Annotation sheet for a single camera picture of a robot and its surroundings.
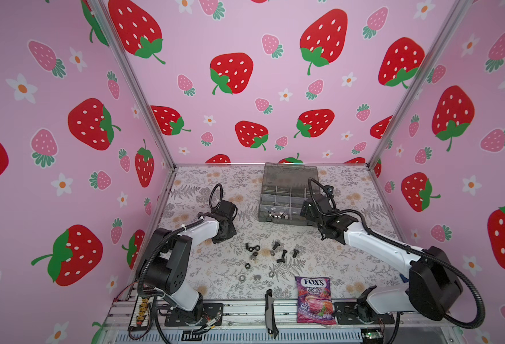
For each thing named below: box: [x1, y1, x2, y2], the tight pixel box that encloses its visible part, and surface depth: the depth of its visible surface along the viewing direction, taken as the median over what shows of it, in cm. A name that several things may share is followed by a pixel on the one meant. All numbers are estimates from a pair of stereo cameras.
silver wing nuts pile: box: [267, 210, 289, 220], surface depth 100 cm
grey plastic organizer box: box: [258, 162, 320, 228], surface depth 107 cm
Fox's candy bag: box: [294, 275, 337, 325], surface depth 76 cm
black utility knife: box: [264, 288, 280, 339], surface depth 76 cm
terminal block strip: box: [135, 298, 149, 327], surface depth 75 cm
